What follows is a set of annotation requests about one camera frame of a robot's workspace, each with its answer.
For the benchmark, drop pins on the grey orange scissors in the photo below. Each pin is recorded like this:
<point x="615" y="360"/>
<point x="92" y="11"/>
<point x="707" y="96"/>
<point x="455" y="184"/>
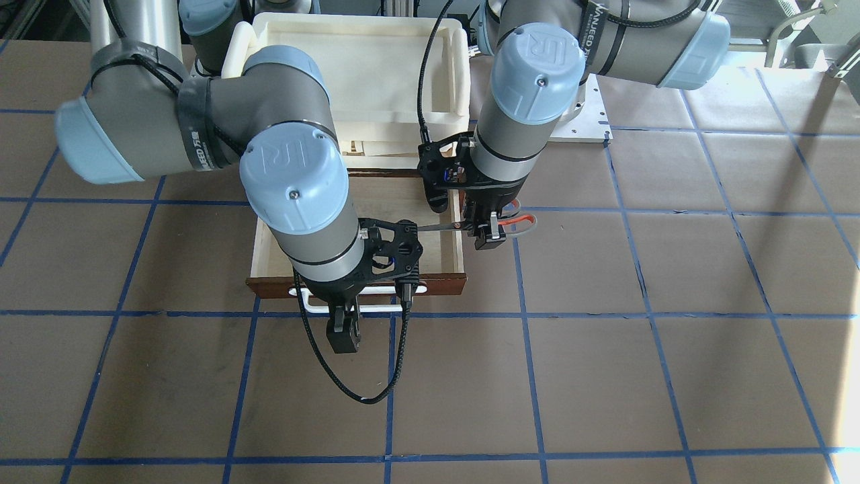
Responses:
<point x="495" y="229"/>

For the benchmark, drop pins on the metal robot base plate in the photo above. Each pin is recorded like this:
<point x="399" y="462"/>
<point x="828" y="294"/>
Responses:
<point x="585" y="120"/>

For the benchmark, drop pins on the white and brown drawer cabinet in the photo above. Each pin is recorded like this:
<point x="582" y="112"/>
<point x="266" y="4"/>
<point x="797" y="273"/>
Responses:
<point x="378" y="71"/>

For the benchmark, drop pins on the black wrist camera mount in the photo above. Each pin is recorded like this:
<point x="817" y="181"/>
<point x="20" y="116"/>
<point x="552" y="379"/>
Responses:
<point x="391" y="251"/>
<point x="445" y="165"/>

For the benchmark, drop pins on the black gripper at drawer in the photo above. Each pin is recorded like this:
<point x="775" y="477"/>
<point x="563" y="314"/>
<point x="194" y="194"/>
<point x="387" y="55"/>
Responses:
<point x="334" y="292"/>

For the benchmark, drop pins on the far robot arm blue cap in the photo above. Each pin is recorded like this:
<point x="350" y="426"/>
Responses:
<point x="158" y="106"/>

